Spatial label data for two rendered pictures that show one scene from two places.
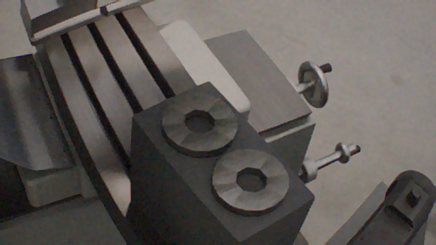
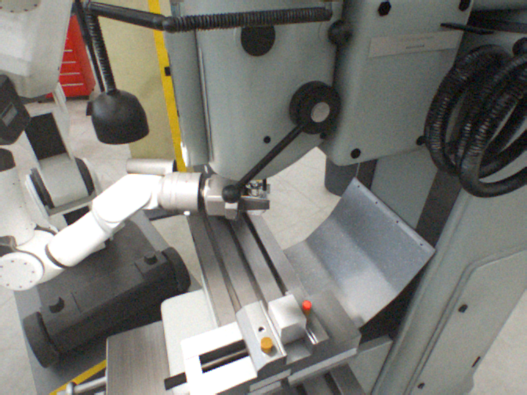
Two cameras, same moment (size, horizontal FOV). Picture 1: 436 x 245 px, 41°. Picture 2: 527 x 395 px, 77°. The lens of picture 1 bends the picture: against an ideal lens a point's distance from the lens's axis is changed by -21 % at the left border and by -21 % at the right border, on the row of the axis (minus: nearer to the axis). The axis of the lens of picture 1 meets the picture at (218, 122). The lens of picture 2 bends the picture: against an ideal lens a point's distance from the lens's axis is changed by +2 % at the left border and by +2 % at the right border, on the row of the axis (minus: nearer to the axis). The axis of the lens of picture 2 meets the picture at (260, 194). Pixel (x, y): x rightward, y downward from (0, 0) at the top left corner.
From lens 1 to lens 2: 143 cm
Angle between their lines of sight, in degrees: 94
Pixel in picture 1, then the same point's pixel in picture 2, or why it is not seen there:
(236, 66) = (142, 385)
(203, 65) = (179, 334)
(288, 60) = not seen: outside the picture
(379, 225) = (95, 301)
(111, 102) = (254, 252)
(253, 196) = not seen: hidden behind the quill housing
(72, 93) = (280, 259)
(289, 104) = (121, 344)
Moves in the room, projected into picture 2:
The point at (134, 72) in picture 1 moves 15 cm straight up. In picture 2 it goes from (237, 270) to (234, 229)
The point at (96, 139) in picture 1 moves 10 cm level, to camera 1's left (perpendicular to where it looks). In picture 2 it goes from (264, 234) to (296, 241)
